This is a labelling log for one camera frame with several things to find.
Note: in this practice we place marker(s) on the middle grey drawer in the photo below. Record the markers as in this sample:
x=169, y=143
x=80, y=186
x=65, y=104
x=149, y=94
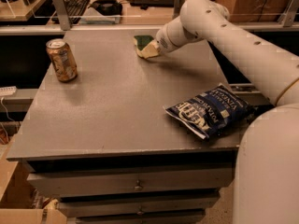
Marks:
x=141, y=203

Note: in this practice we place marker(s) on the black headphones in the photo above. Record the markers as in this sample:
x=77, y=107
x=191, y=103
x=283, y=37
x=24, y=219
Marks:
x=107, y=7

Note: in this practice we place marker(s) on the brown cardboard panel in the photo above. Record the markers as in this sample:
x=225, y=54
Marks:
x=254, y=10

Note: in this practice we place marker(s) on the grey drawer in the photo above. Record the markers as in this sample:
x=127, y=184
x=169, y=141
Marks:
x=141, y=203
x=170, y=217
x=143, y=179

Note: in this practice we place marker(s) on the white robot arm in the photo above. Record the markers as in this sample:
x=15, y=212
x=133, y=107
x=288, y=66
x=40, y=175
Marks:
x=267, y=167

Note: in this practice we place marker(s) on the cardboard box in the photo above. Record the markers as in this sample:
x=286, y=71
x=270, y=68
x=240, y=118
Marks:
x=17, y=196

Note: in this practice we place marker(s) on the white power strip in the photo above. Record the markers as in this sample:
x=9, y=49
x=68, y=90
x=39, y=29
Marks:
x=7, y=91

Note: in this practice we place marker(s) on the bottom grey drawer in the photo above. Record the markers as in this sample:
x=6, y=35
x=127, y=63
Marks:
x=170, y=217

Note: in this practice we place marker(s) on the black keyboard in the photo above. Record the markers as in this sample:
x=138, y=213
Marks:
x=75, y=9

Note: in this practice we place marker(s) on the left metal bracket post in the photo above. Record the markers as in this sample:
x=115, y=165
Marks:
x=62, y=14

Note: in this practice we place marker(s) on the green and yellow sponge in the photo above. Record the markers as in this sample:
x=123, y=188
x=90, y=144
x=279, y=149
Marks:
x=146, y=46

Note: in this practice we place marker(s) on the gold beverage can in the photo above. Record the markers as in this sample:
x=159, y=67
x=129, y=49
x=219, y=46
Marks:
x=62, y=60

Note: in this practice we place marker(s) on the grey drawer cabinet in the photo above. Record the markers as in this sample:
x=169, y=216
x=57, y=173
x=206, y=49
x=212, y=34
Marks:
x=112, y=116

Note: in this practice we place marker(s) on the top grey drawer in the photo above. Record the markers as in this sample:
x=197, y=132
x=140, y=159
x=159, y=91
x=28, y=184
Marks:
x=143, y=179

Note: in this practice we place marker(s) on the blue potato chip bag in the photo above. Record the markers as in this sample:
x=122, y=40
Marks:
x=210, y=112

